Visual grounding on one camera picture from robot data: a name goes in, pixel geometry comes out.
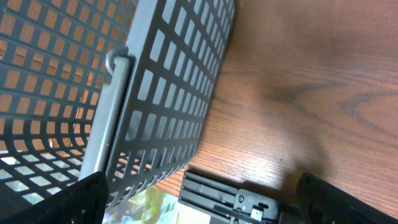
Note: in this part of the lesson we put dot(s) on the grey plastic basket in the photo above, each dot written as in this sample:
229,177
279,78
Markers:
117,87

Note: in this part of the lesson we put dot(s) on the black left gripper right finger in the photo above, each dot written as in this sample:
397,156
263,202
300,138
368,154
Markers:
321,202

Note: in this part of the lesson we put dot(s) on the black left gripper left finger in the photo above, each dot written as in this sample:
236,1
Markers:
68,205

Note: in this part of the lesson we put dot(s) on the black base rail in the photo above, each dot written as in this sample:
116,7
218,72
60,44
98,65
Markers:
227,204

